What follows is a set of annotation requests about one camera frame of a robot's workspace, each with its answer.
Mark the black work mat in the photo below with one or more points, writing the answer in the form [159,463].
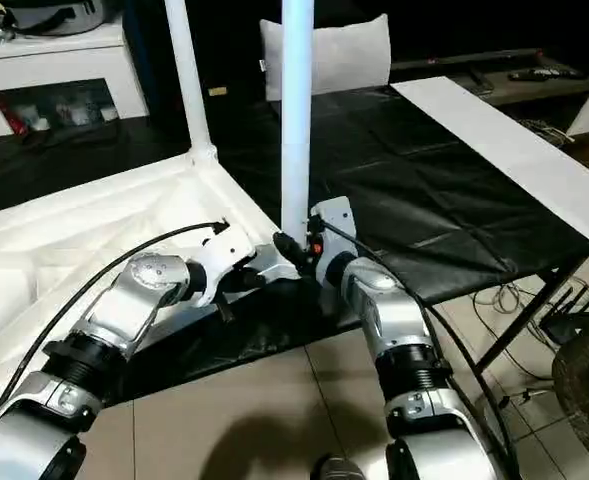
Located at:
[414,170]

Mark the white plastic table leg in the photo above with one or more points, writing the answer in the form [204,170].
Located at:
[296,120]
[189,80]

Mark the light grey pillow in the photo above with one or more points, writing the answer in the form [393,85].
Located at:
[334,55]

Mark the white flat board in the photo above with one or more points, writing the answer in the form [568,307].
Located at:
[514,150]

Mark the white plastic table top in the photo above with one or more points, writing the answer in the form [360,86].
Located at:
[74,230]

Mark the dark robot body part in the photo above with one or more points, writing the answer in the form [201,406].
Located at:
[336,469]

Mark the white glass-door cabinet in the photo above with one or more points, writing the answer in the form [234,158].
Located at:
[64,80]

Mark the wooden low shelf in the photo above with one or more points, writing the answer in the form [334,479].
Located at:
[534,85]

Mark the small yellow label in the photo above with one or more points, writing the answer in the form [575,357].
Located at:
[217,91]

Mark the black metal table frame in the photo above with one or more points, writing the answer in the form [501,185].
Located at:
[534,320]

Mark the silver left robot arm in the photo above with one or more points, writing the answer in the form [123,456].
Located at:
[104,330]

